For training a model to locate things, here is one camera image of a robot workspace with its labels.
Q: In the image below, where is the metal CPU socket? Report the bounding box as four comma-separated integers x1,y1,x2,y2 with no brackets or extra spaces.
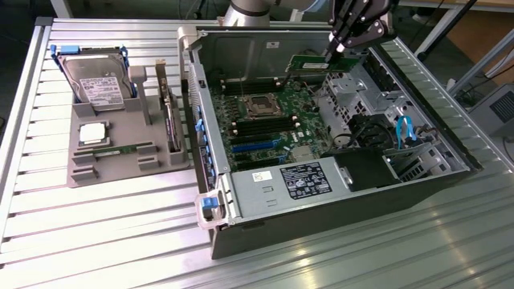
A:
240,94,280,119

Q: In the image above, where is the graphics card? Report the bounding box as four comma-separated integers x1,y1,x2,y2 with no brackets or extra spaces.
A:
154,58,184,155

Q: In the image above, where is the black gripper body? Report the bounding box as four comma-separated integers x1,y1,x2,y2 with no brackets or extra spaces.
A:
328,0,393,34

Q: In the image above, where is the black expansion slot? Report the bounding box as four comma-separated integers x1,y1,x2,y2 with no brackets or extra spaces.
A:
234,150,285,170

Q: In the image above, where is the grey parts rack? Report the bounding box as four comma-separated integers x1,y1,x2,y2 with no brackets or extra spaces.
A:
66,65,192,189

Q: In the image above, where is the blue expansion slot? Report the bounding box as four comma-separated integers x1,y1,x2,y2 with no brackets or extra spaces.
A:
232,135,284,153

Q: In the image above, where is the grey power supply unit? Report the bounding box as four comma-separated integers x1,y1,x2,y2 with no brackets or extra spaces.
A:
229,158,336,220

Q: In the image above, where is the green RAM stick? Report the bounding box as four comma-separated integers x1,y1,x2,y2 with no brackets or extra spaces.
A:
74,144,138,158
286,54,360,73

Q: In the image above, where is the black open PC case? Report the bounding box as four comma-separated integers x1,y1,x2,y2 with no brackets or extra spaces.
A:
178,25,484,260

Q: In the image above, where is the blue data wire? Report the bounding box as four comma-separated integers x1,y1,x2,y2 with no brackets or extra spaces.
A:
394,115,420,150

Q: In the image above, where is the green motherboard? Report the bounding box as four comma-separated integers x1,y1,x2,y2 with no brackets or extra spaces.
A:
212,75,334,173

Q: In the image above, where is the silver CPU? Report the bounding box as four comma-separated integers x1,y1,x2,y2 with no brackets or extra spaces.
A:
78,122,110,143

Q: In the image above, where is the hard disk in blue caddy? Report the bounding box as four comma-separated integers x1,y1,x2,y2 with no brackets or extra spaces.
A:
51,44,134,113

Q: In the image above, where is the metal disk bay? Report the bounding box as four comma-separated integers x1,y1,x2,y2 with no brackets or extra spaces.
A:
321,71,414,121

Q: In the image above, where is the grey computer tower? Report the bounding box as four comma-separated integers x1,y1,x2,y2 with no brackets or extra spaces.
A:
468,83,514,137

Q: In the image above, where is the black RAM slot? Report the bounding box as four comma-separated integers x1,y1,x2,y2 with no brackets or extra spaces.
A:
237,119,296,129
238,123,300,137
224,80,280,90
224,84,282,95
236,115,292,125
222,76,278,87

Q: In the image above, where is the wooden desk with metal legs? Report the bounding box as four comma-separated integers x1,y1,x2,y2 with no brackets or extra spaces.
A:
413,0,514,76

